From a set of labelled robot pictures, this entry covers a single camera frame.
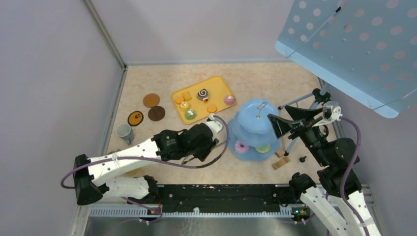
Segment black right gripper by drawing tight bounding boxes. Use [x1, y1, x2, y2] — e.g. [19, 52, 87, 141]
[267, 104, 330, 165]

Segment purple frosted donut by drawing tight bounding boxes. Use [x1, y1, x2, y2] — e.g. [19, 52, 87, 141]
[234, 140, 250, 154]

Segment white cable duct strip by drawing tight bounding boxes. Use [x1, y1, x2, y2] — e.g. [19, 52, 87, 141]
[89, 206, 294, 218]

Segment grey mug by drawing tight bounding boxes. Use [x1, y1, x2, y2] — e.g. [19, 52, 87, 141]
[116, 123, 135, 145]

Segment yellow serving tray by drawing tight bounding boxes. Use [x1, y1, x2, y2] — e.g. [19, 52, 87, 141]
[171, 76, 237, 124]

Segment black yellow round coaster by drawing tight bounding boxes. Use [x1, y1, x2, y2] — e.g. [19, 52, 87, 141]
[127, 111, 144, 127]

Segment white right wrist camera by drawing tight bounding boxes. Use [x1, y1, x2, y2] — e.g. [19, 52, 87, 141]
[313, 101, 343, 127]

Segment dark brown round coaster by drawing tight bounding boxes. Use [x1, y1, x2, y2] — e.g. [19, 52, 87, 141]
[148, 106, 166, 121]

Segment round orange biscuit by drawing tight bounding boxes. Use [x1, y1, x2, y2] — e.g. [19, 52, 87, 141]
[207, 104, 217, 113]
[174, 95, 184, 104]

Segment round orange biscuit left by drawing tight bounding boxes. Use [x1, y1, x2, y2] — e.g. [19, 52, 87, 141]
[174, 95, 184, 104]

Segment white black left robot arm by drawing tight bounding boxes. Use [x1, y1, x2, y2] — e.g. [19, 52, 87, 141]
[73, 121, 223, 206]

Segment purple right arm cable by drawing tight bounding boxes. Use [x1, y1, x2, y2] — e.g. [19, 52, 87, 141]
[338, 117, 370, 236]

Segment chocolate swirl roll cake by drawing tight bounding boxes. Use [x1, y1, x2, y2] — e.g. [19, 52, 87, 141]
[197, 88, 209, 102]

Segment yellow cup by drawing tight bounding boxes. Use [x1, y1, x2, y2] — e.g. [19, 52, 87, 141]
[123, 168, 144, 178]

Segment blue metal tripod stand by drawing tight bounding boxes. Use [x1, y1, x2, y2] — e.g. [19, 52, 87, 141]
[277, 83, 332, 157]

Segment blue three-tier cake stand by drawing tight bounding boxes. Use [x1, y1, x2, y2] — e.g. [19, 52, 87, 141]
[228, 98, 281, 162]

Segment small wooden block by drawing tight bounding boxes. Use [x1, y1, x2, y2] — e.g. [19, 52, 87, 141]
[275, 149, 285, 158]

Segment small yellow cream cake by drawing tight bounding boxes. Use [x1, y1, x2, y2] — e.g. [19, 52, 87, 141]
[179, 101, 189, 110]

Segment green frosted donut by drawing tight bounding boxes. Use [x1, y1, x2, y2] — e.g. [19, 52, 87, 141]
[255, 145, 270, 153]

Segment light brown round coaster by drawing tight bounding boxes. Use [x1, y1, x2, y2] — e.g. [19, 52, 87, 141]
[143, 93, 160, 108]

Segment metal food tongs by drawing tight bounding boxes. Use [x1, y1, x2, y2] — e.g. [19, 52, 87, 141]
[181, 138, 230, 165]

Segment square orange biscuit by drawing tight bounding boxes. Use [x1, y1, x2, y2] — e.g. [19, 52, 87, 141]
[181, 91, 192, 101]

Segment blue perforated board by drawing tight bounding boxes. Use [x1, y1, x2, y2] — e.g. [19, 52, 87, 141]
[275, 0, 417, 118]

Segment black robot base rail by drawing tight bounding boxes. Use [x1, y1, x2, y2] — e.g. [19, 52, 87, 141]
[138, 184, 301, 213]

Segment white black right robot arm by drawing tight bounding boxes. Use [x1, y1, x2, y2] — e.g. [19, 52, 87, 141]
[268, 101, 381, 236]

